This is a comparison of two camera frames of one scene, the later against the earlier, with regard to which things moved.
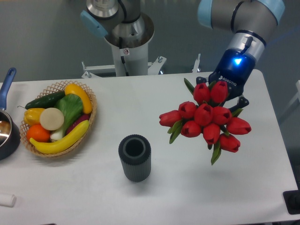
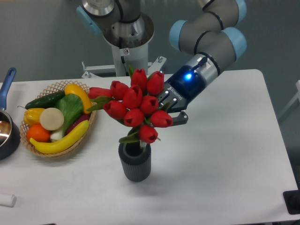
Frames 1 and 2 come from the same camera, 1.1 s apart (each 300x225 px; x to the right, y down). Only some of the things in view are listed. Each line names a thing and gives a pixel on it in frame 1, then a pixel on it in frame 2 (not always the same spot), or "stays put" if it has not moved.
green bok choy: x=71 y=106 stays put
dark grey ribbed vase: x=135 y=152 stays put
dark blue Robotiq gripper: x=236 y=68 → x=184 y=84
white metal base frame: x=153 y=68 stays put
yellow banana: x=63 y=144 stays put
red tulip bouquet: x=206 y=116 → x=137 y=104
